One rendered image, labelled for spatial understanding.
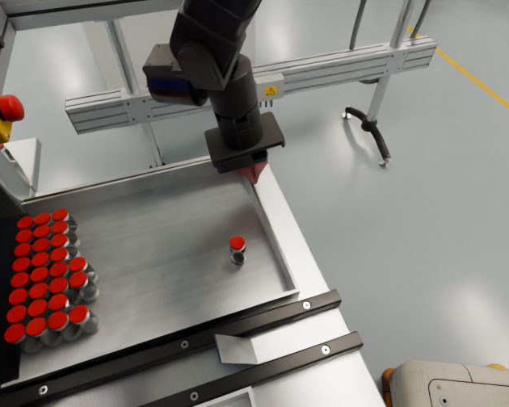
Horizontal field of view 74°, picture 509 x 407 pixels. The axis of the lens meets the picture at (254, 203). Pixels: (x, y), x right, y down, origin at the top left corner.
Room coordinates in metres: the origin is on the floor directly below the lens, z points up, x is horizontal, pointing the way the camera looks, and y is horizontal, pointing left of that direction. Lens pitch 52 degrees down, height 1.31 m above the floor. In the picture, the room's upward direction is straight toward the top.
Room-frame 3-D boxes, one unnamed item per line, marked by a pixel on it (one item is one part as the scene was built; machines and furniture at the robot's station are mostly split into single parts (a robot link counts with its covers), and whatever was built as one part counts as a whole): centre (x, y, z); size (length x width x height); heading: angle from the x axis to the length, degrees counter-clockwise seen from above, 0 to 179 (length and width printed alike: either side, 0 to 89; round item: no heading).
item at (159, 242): (0.24, 0.15, 0.90); 0.34 x 0.26 x 0.04; 109
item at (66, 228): (0.21, 0.25, 0.90); 0.18 x 0.02 x 0.05; 19
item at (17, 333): (0.19, 0.29, 0.90); 0.18 x 0.02 x 0.05; 19
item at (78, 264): (0.21, 0.22, 0.90); 0.02 x 0.02 x 0.05
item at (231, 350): (0.12, -0.03, 0.91); 0.14 x 0.03 x 0.06; 107
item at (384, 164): (1.50, -0.63, 0.07); 0.50 x 0.08 x 0.14; 18
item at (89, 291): (0.18, 0.22, 0.90); 0.02 x 0.02 x 0.05
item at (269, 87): (1.25, -0.06, 0.50); 0.12 x 0.05 x 0.09; 108
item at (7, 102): (0.43, 0.38, 0.99); 0.04 x 0.04 x 0.04; 18
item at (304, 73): (1.31, -0.06, 0.49); 1.60 x 0.08 x 0.12; 108
